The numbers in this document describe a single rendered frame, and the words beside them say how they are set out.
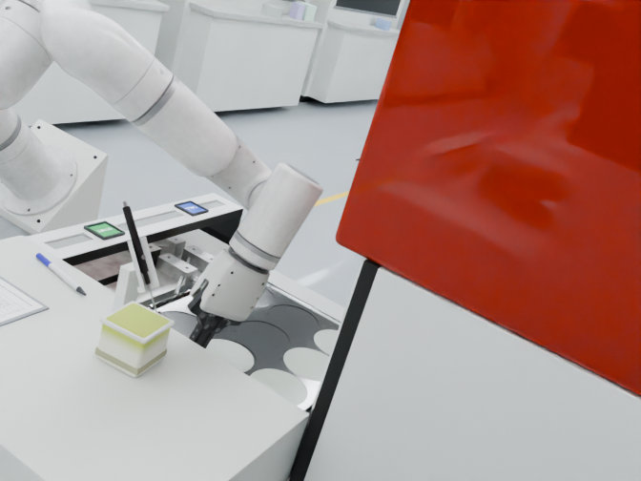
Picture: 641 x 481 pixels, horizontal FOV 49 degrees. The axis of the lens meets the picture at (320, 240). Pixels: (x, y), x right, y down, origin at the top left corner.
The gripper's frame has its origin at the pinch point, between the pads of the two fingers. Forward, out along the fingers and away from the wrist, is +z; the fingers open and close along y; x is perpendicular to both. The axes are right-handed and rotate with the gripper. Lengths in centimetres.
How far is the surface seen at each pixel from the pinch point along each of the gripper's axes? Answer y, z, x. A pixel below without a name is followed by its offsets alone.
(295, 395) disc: -13.4, -0.1, 12.3
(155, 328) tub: 15.3, -3.8, 9.0
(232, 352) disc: -8.5, 1.6, -0.8
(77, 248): 12.0, 2.7, -28.2
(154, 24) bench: -144, -34, -393
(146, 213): -5.8, -3.8, -43.7
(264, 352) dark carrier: -14.2, -0.4, 0.2
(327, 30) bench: -374, -122, -533
